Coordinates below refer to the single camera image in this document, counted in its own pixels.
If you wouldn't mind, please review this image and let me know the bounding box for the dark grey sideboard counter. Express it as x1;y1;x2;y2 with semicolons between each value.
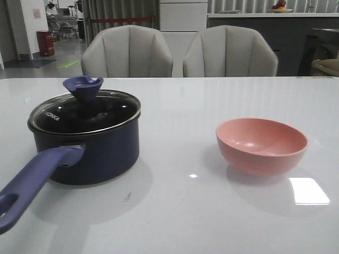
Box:
207;13;338;76

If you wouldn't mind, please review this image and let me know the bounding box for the fruit plate on counter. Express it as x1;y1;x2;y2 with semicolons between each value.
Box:
270;0;293;13

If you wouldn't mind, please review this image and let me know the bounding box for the pink plastic bowl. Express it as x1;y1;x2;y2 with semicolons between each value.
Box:
216;117;308;177

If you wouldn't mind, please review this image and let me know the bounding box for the glass pot lid blue knob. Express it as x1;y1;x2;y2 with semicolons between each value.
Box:
28;75;141;135

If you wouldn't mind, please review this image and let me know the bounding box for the grey upholstered chair left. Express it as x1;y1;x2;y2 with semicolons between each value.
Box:
81;25;173;78

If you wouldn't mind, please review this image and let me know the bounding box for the grey curtain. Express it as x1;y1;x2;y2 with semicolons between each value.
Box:
82;0;159;46

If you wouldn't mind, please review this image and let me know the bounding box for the grey upholstered chair right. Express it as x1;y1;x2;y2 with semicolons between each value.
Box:
183;25;278;77

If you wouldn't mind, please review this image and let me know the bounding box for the red bin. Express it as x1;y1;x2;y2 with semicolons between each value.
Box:
37;31;55;57

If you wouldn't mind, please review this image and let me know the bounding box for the red barrier tape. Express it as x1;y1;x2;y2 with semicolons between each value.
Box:
90;16;153;23

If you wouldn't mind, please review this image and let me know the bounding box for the grey upholstered chair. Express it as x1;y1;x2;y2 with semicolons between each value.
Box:
81;25;173;78
183;25;278;77

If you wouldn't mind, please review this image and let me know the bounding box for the white drawer cabinet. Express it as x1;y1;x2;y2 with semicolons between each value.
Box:
159;1;208;55

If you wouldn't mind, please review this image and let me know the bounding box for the blue saucepan with handle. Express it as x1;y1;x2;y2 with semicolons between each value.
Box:
1;119;139;234

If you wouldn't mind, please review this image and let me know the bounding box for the beige cushion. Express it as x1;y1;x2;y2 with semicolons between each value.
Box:
311;58;339;77

